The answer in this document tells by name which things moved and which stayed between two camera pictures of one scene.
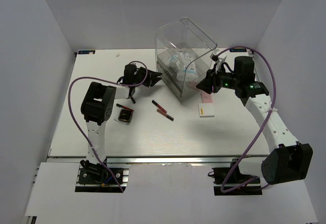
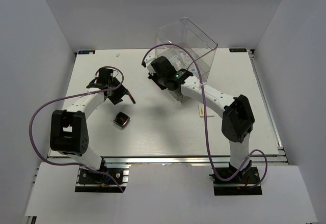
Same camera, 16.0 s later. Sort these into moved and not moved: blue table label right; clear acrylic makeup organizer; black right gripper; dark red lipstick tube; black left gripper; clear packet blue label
Moved: black right gripper; black left gripper
Not moved: dark red lipstick tube; blue table label right; clear packet blue label; clear acrylic makeup organizer
